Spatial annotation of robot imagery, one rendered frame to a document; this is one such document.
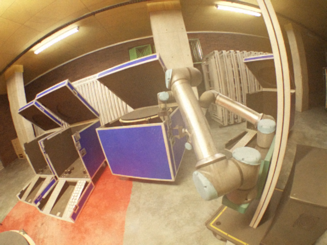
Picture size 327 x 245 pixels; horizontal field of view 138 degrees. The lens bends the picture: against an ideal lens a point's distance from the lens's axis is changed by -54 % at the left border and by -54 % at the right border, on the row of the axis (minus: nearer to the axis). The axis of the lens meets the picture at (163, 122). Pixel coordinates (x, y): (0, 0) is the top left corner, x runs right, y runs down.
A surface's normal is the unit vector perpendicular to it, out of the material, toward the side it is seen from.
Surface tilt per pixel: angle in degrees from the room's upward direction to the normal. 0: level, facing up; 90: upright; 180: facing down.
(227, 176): 46
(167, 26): 90
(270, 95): 90
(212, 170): 56
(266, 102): 90
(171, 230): 0
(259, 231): 0
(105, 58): 90
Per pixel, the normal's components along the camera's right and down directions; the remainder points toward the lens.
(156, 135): -0.29, 0.30
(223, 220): -0.18, -0.95
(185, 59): 0.07, 0.25
